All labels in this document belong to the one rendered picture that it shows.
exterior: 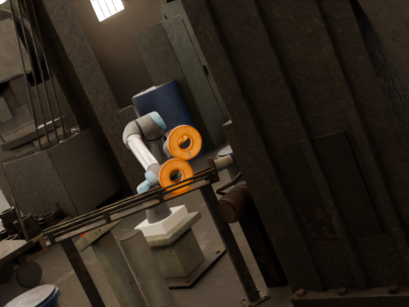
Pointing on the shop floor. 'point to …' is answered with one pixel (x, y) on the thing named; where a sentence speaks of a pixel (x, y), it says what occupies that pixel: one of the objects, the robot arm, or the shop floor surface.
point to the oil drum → (167, 108)
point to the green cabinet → (185, 74)
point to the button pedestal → (113, 265)
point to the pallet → (32, 225)
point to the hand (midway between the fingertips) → (182, 138)
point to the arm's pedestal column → (185, 261)
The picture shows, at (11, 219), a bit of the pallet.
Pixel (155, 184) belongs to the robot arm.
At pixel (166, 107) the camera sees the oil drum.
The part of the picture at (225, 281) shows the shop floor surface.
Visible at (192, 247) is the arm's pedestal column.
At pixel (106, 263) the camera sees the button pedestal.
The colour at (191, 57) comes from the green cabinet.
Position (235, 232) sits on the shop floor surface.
